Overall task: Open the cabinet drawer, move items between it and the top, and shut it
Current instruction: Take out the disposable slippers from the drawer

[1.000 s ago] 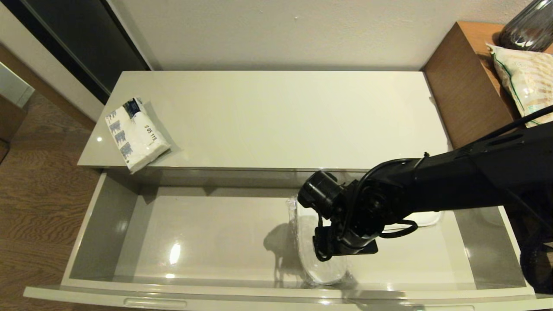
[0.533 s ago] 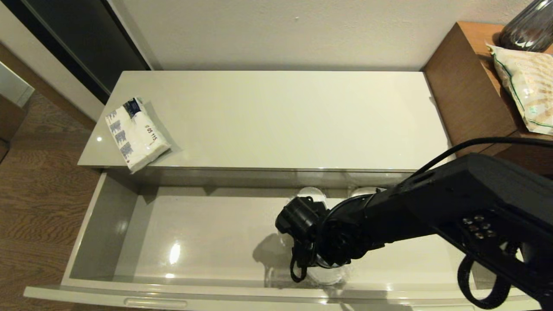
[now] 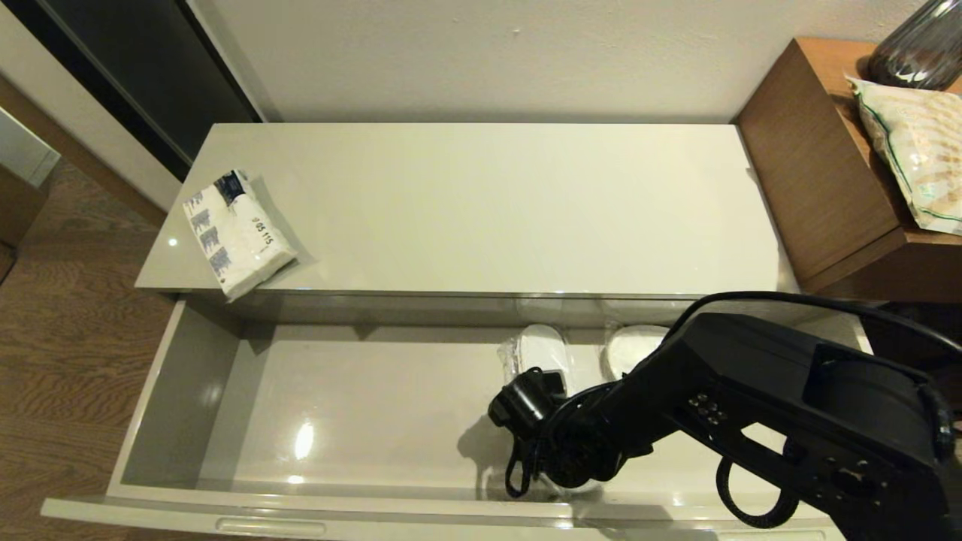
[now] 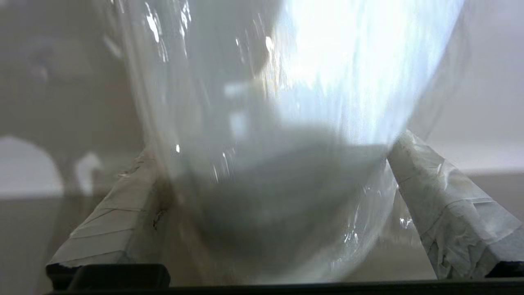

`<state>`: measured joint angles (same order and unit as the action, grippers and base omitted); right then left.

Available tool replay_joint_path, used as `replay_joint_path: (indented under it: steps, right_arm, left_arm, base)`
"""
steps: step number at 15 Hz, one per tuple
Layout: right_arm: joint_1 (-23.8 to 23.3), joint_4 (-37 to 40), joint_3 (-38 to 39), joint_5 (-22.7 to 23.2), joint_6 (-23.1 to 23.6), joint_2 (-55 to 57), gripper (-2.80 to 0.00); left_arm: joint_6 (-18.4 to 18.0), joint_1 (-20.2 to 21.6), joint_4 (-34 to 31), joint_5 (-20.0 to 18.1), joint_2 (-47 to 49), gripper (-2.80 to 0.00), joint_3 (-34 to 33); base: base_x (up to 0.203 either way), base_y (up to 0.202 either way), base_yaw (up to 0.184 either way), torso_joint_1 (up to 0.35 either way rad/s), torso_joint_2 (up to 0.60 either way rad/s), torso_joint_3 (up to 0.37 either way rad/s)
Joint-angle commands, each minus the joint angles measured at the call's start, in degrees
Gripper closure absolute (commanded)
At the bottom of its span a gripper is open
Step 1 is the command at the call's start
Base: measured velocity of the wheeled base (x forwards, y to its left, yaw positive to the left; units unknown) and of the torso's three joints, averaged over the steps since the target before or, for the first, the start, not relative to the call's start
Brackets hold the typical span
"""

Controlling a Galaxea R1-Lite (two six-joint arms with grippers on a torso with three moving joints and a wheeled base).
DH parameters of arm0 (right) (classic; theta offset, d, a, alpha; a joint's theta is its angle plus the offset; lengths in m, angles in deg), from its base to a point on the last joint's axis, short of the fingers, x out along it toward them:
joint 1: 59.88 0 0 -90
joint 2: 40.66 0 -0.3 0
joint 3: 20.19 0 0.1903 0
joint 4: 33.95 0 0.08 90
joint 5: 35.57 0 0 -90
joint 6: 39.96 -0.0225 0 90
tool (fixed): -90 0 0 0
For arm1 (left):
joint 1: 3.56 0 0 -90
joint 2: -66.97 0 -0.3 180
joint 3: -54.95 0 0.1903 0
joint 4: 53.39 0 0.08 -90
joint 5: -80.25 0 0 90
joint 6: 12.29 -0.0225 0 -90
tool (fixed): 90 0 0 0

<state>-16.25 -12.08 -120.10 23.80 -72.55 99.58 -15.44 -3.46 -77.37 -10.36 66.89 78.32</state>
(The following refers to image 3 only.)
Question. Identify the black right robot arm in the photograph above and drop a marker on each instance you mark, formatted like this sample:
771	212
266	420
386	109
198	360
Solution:
789	376

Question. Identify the white plastic-wrapped slipper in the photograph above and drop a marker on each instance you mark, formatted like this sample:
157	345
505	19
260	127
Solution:
541	349
627	349

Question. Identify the dark sliding door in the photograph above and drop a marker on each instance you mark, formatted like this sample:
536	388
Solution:
150	75

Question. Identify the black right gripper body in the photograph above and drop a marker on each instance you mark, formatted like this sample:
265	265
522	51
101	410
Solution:
579	458

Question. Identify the white blue tissue pack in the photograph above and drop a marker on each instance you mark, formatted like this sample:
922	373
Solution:
240	240

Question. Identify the dark ribbed glass vase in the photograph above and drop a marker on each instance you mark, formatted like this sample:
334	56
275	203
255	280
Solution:
924	49

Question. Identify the white green-trimmed snack bag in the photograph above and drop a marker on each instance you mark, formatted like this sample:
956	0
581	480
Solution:
917	146

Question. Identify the brown wooden desk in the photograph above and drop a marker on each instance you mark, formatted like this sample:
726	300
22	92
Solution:
815	173

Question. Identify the white glossy cabinet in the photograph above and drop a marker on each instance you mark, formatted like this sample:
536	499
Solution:
481	210

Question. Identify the white furniture panel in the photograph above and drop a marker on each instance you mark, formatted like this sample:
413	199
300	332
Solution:
22	154

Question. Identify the white cabinet drawer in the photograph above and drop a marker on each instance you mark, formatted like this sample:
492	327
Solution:
338	413

